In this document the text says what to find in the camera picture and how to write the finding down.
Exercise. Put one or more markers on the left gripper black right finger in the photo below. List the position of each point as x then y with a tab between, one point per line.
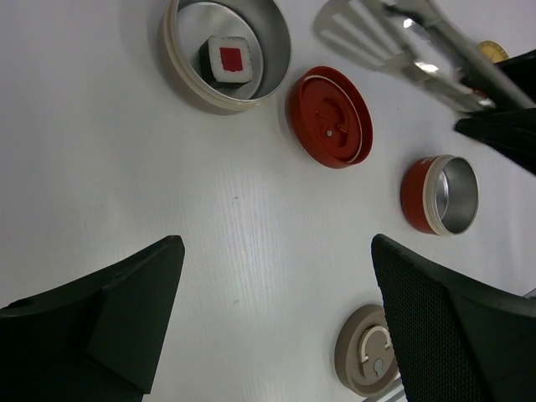
455	338

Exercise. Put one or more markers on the sushi roll piece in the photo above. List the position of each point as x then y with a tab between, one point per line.
225	62

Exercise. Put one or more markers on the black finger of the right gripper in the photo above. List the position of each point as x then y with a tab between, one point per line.
511	133
517	71

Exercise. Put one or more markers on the steel serving tongs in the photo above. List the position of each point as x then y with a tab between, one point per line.
365	33

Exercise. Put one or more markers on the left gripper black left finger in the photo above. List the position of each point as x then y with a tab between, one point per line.
98	338

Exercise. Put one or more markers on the round bamboo tray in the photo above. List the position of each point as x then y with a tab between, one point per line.
493	51

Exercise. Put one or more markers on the red round lid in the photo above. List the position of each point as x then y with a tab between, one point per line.
330	118

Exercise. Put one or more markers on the beige round lid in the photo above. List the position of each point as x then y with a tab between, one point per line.
364	357

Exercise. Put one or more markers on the aluminium front rail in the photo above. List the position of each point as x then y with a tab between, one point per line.
395	392

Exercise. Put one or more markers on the red steel bowl container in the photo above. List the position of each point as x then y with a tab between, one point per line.
439	195

